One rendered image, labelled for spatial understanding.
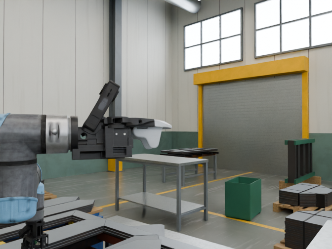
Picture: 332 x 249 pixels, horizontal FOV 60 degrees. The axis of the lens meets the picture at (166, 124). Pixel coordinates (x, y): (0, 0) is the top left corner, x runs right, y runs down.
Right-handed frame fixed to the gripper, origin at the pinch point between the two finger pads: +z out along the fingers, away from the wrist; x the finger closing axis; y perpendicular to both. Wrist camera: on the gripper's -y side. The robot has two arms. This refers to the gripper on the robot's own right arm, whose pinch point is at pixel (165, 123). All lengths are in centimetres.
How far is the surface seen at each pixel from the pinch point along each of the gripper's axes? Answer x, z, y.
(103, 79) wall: -875, 114, -280
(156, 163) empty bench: -355, 115, 6
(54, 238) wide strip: -115, -24, 45
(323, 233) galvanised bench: -27, 72, 37
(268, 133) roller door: -670, 594, -73
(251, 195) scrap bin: -326, 259, 63
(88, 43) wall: -837, 65, -386
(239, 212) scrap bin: -341, 245, 88
